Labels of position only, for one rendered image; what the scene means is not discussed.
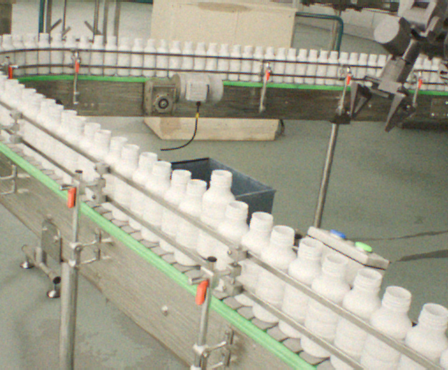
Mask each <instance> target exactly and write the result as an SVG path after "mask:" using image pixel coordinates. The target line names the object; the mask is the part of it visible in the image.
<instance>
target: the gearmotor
mask: <svg viewBox="0 0 448 370"><path fill-rule="evenodd" d="M222 95H223V82H222V79H221V77H220V76H219V75H215V74H200V73H190V72H185V73H180V72H177V73H176V74H173V75H172V77H171V80H169V79H150V78H149V79H148V80H146V82H145V92H144V103H143V111H144V117H145V118H148V117H149V116H157V117H175V103H176V102H189V103H196V106H197V113H196V117H195V118H196V120H195V131H194V136H195V134H196V130H197V122H198V107H200V105H201V104H200V103H219V102H220V100H221V98H222ZM194 136H193V137H192V139H191V140H190V141H189V142H188V143H187V144H185V145H182V146H180V147H176V148H169V149H161V151H171V150H176V149H180V148H183V147H185V146H187V145H188V144H190V143H191V142H192V140H193V139H194Z"/></svg>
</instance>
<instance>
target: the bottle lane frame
mask: <svg viewBox="0 0 448 370"><path fill-rule="evenodd" d="M12 165H14V166H15V167H16V173H15V177H13V178H12V179H10V180H3V181H2V182H1V184H0V193H5V192H10V191H12V185H11V184H12V181H15V192H14V193H12V194H10V195H6V196H1V198H0V204H1V205H2V206H3V207H4V208H5V209H7V210H8V211H9V212H10V213H11V214H12V215H14V216H15V218H16V219H17V220H18V221H20V222H21V223H22V224H23V225H24V226H25V227H26V228H28V229H29V230H30V231H31V232H32V233H33V234H35V235H36V236H37V237H38V238H39V239H40V240H41V239H42V222H43V220H44V219H45V218H46V219H47V220H48V221H50V222H51V223H52V224H53V225H55V226H56V227H57V228H58V229H59V230H60V233H61V236H62V251H61V258H62V259H64V260H65V261H66V262H67V263H68V262H69V260H70V259H71V250H70V248H69V245H70V243H71V242H72V226H73V209H74V206H73V207H72V208H69V206H68V194H69V193H68V191H67V190H66V191H59V189H58V187H59V186H60V185H59V184H57V183H56V181H53V180H51V179H50V178H49V176H48V175H45V174H44V173H43V172H42V171H40V170H39V169H38V168H36V166H33V165H32V164H30V163H29V161H26V160H25V159H23V157H20V156H19V155H18V154H17V153H16V152H15V151H13V150H11V149H9V148H8V147H6V145H3V144H2V143H0V178H2V177H9V176H12ZM95 228H98V229H99V230H100V231H101V239H100V243H96V244H94V245H93V246H90V247H85V248H83V250H82V252H81V260H80V261H81V262H83V261H86V260H90V259H92V258H93V251H94V246H96V247H97V248H98V249H99V250H100V253H99V260H95V261H93V262H92V263H86V264H83V267H82V269H81V270H79V271H78V273H79V274H80V275H81V276H82V277H83V278H85V279H86V281H87V282H88V283H89V284H90V285H92V286H93V287H94V288H95V289H96V290H97V291H99V292H100V293H101V294H102V295H103V296H104V297H106V298H107V299H108V300H109V301H110V302H111V303H113V304H114V305H115V306H116V307H117V308H118V309H119V310H121V311H122V312H123V313H124V314H125V315H128V316H129V317H130V318H131V319H132V320H133V321H134V322H135V323H136V324H137V325H138V326H139V327H140V328H142V330H143V331H144V332H145V333H146V334H147V335H149V336H150V337H151V338H152V339H153V340H154V341H156V342H157V343H158V344H159V345H160V346H161V347H163V348H164V349H165V350H166V351H167V352H168V353H170V354H171V355H172V356H173V357H174V358H175V359H178V360H179V361H180V362H181V363H182V364H183V365H184V366H186V367H187V368H188V369H189V370H190V368H191V366H192V365H193V364H194V360H195V354H194V353H193V347H194V345H195V344H196V343H197V341H198V322H199V315H200V308H201V305H198V304H197V284H195V285H188V279H189V277H188V276H186V275H185V272H181V271H179V270H177V269H176V268H174V267H173V265H174V264H169V263H167V262H165V261H164V260H163V259H161V258H162V256H157V255H156V254H155V253H153V252H152V251H151V249H150V248H146V247H145V246H143V245H142V244H141V243H140V241H136V240H135V239H133V238H132V237H131V234H127V233H126V232H125V231H124V230H122V227H118V226H116V225H115V224H113V223H112V220H108V219H106V218H105V217H103V214H100V213H99V212H97V211H96V210H95V209H94V208H91V207H90V206H89V205H87V204H86V202H83V201H81V203H80V219H79V235H78V237H79V243H80V244H81V245H82V244H87V243H90V242H93V241H94V237H95V234H94V233H95ZM223 300H224V299H222V300H219V299H217V298H216V297H215V296H213V295H212V300H211V307H210V314H209V320H208V326H207V332H206V340H205V344H206V345H207V346H208V347H211V346H214V345H216V344H220V343H221V342H223V341H224V340H223V337H224V331H225V326H226V325H228V326H229V328H231V329H232V330H233V335H232V341H231V344H226V345H224V346H223V347H225V348H226V349H227V350H229V351H230V353H229V359H228V364H227V365H225V364H224V365H223V366H220V367H219V368H216V369H214V370H317V366H318V365H319V364H316V365H311V364H309V363H308V362H307V361H305V360H304V359H302V357H300V352H299V353H293V352H292V351H290V350H289V349H288V348H287V347H286V346H284V345H283V342H284V341H286V340H283V341H277V340H275V339H274V338H273V337H271V336H269V335H268V334H267V333H266V331H267V330H269V329H264V330H262V329H260V328H259V327H258V326H257V325H256V324H254V323H253V322H252V320H254V319H251V320H247V319H246V318H244V317H243V316H241V315H240V314H238V313H237V310H238V309H239V308H237V309H232V308H231V307H229V306H228V305H226V304H225V303H223ZM221 349H222V347H221V348H219V349H216V350H214V351H211V354H210V357H209V358H208V359H207V363H206V367H209V366H213V365H215V364H217V363H219V362H220V355H221Z"/></svg>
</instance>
